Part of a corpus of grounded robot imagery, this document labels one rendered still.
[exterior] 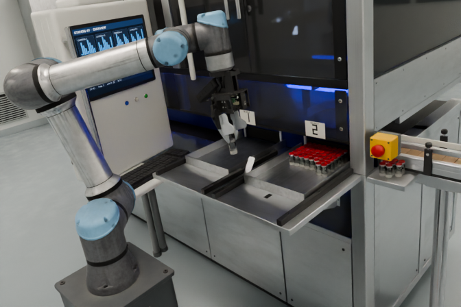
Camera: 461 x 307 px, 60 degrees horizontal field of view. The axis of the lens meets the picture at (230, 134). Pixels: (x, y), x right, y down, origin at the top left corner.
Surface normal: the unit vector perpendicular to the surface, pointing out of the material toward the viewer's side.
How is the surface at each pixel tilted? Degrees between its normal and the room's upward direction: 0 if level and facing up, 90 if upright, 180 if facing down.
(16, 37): 90
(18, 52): 90
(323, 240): 90
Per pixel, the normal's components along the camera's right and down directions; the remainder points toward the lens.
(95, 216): -0.12, -0.88
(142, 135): 0.81, 0.10
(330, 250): -0.71, 0.33
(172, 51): 0.01, 0.34
